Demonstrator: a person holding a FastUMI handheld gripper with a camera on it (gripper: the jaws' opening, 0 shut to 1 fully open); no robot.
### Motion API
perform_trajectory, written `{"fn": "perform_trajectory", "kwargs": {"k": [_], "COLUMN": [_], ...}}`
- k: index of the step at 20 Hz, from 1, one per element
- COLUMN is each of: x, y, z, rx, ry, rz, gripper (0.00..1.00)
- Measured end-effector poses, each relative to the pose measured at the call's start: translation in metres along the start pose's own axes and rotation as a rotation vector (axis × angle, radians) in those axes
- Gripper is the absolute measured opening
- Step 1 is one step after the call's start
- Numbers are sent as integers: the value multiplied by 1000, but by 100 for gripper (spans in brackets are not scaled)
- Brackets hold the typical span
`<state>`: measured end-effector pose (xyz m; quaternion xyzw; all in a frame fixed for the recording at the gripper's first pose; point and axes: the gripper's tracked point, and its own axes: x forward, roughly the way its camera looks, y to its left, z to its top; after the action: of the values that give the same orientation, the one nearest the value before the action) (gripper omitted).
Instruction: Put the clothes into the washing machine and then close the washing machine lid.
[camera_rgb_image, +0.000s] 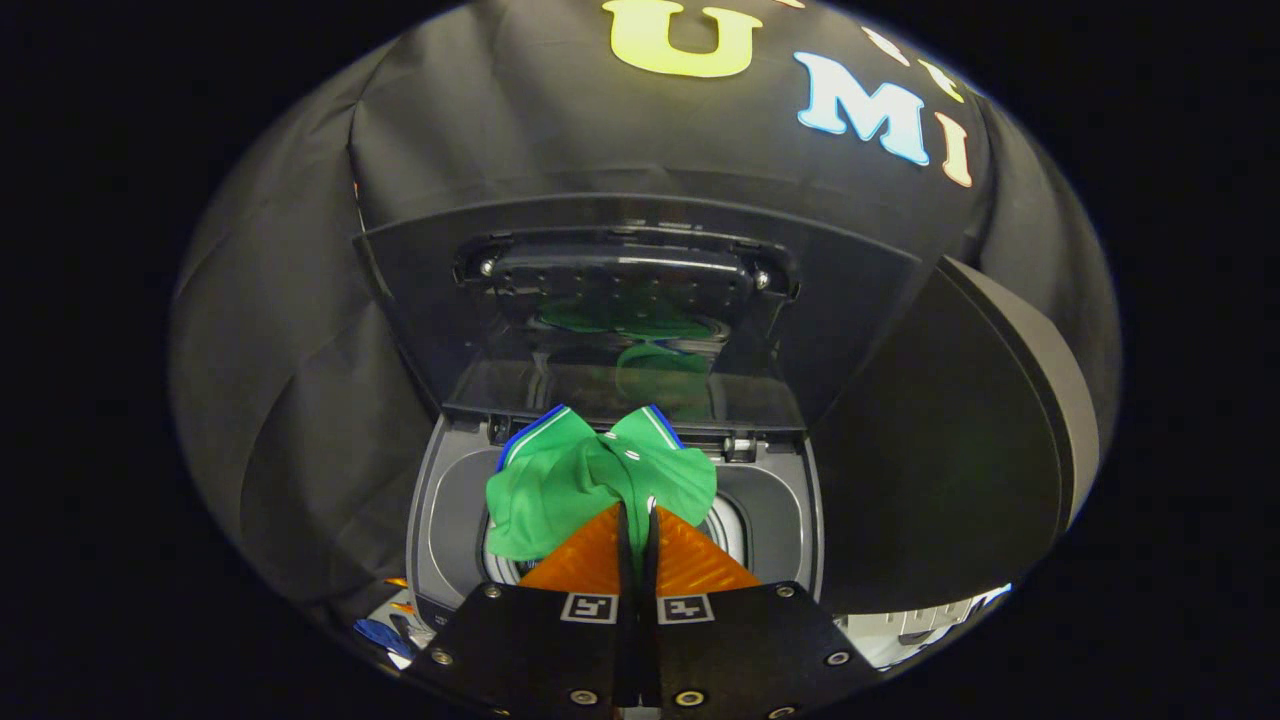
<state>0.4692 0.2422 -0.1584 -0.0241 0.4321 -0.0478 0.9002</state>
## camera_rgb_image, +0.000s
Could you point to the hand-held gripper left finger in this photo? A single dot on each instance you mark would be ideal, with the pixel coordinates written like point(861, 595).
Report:
point(540, 650)

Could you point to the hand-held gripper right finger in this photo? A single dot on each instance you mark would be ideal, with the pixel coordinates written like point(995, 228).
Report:
point(740, 650)

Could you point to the green polo shirt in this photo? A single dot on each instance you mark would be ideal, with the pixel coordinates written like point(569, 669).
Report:
point(560, 480)

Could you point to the dark washing machine lid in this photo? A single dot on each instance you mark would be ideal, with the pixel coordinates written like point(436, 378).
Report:
point(430, 300)

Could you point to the small blue object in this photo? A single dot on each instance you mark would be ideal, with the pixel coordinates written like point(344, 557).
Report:
point(380, 637)

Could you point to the black backdrop cloth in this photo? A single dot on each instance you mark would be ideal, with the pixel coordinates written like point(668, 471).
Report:
point(300, 350)

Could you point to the beige cabinet with black frame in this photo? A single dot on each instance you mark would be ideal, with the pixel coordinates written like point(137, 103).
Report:
point(940, 450)

